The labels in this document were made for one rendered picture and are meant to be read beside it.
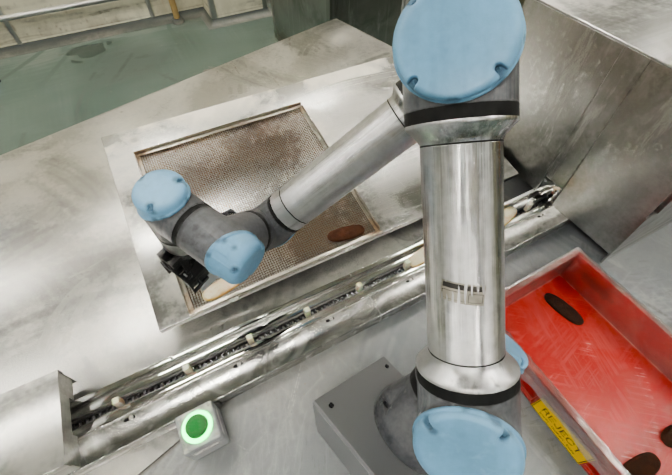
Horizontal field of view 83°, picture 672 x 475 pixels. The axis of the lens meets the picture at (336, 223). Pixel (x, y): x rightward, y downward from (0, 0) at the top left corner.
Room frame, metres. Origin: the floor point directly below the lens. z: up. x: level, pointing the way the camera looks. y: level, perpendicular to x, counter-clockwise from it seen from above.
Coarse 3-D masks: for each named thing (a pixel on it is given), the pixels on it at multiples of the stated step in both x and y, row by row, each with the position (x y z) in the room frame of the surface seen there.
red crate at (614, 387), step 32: (544, 288) 0.47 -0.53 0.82; (512, 320) 0.38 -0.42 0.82; (544, 320) 0.38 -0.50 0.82; (544, 352) 0.31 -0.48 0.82; (576, 352) 0.31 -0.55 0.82; (608, 352) 0.31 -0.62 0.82; (640, 352) 0.31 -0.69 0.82; (576, 384) 0.24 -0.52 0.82; (608, 384) 0.24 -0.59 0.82; (640, 384) 0.24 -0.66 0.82; (608, 416) 0.18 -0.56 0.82; (640, 416) 0.18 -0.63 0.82; (640, 448) 0.12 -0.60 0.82
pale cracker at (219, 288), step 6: (216, 282) 0.44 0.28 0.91; (222, 282) 0.44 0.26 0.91; (210, 288) 0.42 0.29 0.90; (216, 288) 0.42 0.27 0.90; (222, 288) 0.42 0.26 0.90; (228, 288) 0.42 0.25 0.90; (204, 294) 0.41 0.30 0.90; (210, 294) 0.41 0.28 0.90; (216, 294) 0.41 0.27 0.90; (222, 294) 0.41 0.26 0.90; (210, 300) 0.40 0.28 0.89
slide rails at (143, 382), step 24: (528, 216) 0.68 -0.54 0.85; (384, 264) 0.52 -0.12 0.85; (336, 288) 0.45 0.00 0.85; (288, 312) 0.39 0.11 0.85; (240, 336) 0.33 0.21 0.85; (192, 360) 0.28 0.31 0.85; (144, 384) 0.23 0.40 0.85; (168, 384) 0.23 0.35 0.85; (96, 408) 0.18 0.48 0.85; (120, 408) 0.18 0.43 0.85; (72, 432) 0.14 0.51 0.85
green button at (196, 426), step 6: (198, 414) 0.16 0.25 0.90; (192, 420) 0.15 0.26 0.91; (198, 420) 0.15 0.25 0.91; (204, 420) 0.15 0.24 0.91; (186, 426) 0.14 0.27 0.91; (192, 426) 0.14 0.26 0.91; (198, 426) 0.14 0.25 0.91; (204, 426) 0.14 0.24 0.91; (186, 432) 0.13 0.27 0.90; (192, 432) 0.13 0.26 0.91; (198, 432) 0.13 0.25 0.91; (204, 432) 0.13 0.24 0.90
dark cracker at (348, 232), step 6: (342, 228) 0.60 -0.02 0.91; (348, 228) 0.60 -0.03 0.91; (354, 228) 0.60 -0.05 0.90; (360, 228) 0.60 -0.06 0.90; (330, 234) 0.58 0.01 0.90; (336, 234) 0.58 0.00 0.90; (342, 234) 0.58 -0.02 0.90; (348, 234) 0.58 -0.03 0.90; (354, 234) 0.58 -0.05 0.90; (360, 234) 0.58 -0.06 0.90; (330, 240) 0.56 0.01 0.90; (336, 240) 0.56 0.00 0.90; (342, 240) 0.56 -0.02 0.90
